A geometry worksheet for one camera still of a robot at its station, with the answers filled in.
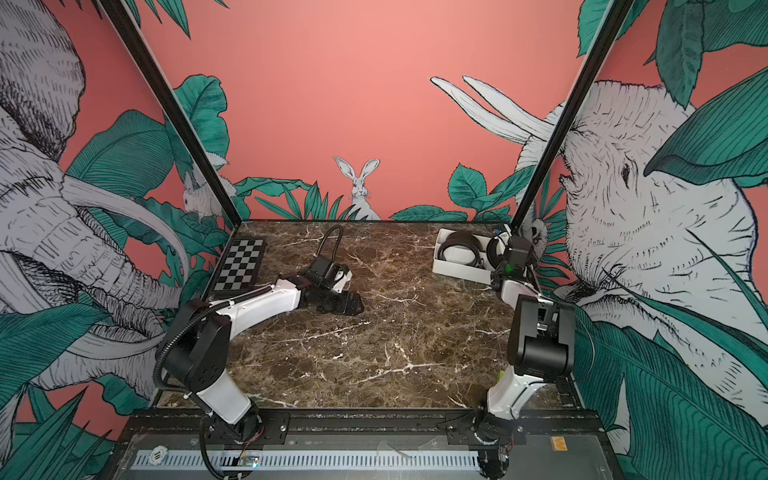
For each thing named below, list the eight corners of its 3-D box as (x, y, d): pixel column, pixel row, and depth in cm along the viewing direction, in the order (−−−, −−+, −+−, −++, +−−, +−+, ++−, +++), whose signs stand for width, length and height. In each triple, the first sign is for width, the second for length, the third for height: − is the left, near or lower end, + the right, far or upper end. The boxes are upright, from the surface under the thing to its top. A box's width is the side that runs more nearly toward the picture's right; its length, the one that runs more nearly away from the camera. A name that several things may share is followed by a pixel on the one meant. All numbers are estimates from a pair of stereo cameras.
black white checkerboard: (211, 300, 100) (205, 293, 96) (237, 244, 116) (232, 237, 112) (250, 300, 100) (245, 294, 97) (269, 245, 116) (266, 237, 113)
